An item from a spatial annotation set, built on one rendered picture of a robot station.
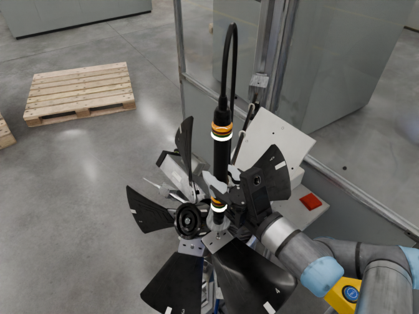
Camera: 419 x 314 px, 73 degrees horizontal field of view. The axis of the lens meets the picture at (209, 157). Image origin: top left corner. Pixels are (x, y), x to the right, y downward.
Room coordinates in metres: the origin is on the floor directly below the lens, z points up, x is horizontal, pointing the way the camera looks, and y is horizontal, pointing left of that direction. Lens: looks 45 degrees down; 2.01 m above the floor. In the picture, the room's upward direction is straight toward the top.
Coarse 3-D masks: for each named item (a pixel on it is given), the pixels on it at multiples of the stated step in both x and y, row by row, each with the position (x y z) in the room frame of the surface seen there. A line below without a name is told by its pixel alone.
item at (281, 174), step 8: (272, 152) 0.63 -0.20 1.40; (280, 152) 0.61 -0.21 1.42; (264, 160) 0.62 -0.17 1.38; (272, 160) 0.60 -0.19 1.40; (280, 160) 0.58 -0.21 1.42; (264, 168) 0.58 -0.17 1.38; (272, 168) 0.57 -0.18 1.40; (280, 168) 0.55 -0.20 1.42; (264, 176) 0.55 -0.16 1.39; (272, 176) 0.53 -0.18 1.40; (280, 176) 0.52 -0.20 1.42; (288, 176) 0.51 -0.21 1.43; (272, 184) 0.50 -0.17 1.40; (280, 184) 0.50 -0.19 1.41; (288, 184) 0.49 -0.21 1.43; (272, 192) 0.48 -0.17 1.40; (280, 192) 0.47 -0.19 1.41; (288, 192) 0.46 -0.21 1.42; (272, 200) 0.46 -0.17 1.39; (280, 200) 0.45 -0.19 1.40
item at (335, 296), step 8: (344, 280) 0.37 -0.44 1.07; (352, 280) 0.37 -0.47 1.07; (360, 280) 0.37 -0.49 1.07; (336, 288) 0.35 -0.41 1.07; (344, 288) 0.35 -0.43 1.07; (328, 296) 0.34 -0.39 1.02; (336, 296) 0.33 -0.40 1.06; (344, 296) 0.33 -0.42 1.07; (336, 304) 0.32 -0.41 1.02; (344, 304) 0.31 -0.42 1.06; (352, 304) 0.30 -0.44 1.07; (344, 312) 0.30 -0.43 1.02; (352, 312) 0.28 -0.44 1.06
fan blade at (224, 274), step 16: (240, 240) 0.45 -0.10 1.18; (224, 256) 0.40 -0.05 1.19; (240, 256) 0.40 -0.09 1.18; (256, 256) 0.40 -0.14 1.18; (224, 272) 0.36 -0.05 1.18; (240, 272) 0.35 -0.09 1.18; (256, 272) 0.36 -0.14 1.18; (272, 272) 0.35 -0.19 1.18; (224, 288) 0.32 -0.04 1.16; (240, 288) 0.31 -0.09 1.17; (256, 288) 0.31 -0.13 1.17; (288, 288) 0.31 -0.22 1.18; (240, 304) 0.28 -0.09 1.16; (256, 304) 0.27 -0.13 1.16; (272, 304) 0.27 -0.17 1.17
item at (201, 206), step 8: (208, 200) 0.61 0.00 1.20; (184, 208) 0.54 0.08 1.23; (192, 208) 0.53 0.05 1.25; (200, 208) 0.53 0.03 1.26; (208, 208) 0.55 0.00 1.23; (176, 216) 0.53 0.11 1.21; (184, 216) 0.52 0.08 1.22; (192, 216) 0.51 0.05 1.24; (200, 216) 0.50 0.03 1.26; (176, 224) 0.51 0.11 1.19; (184, 224) 0.50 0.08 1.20; (192, 224) 0.49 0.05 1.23; (200, 224) 0.48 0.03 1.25; (184, 232) 0.48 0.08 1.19; (192, 232) 0.47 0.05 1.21; (200, 232) 0.46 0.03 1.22; (208, 232) 0.48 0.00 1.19
